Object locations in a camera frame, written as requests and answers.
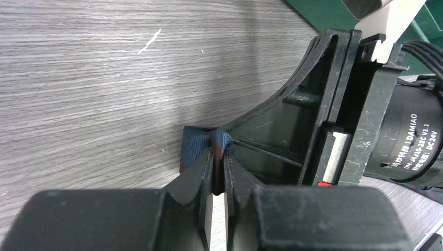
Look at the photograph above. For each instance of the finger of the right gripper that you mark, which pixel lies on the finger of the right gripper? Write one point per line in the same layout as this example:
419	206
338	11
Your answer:
279	140

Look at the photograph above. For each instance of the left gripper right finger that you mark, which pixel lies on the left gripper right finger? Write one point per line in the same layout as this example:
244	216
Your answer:
268	217

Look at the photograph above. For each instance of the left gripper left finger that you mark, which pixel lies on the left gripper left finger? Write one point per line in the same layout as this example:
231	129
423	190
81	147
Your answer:
175	217

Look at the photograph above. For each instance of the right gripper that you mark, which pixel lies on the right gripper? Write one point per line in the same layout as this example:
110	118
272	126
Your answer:
368	121

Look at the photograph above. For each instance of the navy brown striped tie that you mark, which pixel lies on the navy brown striped tie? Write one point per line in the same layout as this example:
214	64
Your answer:
195	140

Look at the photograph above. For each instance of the green divided tray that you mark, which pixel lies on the green divided tray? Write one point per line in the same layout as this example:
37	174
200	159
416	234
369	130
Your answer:
384	33

